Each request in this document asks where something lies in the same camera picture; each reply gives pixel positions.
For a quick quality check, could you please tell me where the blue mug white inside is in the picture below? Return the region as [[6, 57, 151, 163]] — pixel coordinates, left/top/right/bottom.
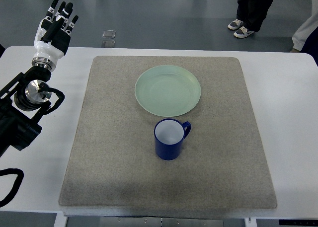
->
[[154, 118, 192, 160]]

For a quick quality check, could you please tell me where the light green plate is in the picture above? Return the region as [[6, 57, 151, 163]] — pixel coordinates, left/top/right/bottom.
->
[[135, 65, 201, 117]]

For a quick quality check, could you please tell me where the person in grey trousers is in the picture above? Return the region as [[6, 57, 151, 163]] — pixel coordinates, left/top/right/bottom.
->
[[291, 10, 318, 53]]

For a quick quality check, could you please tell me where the floor outlet cover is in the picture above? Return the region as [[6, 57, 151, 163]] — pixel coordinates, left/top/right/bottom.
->
[[102, 30, 116, 39], [101, 40, 115, 48]]

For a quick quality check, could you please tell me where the grey felt mat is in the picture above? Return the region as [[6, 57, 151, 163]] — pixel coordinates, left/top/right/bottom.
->
[[59, 56, 277, 211]]

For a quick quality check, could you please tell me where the upper floor outlet cover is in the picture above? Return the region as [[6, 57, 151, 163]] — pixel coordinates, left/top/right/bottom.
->
[[102, 30, 116, 39]]

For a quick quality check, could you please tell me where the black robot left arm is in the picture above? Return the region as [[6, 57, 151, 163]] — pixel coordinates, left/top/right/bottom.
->
[[0, 57, 65, 154]]

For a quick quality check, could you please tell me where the person in dark trousers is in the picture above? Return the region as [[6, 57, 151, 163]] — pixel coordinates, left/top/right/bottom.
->
[[228, 0, 274, 38]]

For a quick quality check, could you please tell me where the lower floor outlet cover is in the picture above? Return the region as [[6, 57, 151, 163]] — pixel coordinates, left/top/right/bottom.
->
[[101, 40, 115, 48]]

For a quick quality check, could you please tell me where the black cable loop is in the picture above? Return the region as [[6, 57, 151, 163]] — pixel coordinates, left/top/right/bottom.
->
[[0, 168, 25, 208]]

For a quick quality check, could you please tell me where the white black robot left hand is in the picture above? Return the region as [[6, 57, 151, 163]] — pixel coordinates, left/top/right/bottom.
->
[[32, 0, 79, 71]]

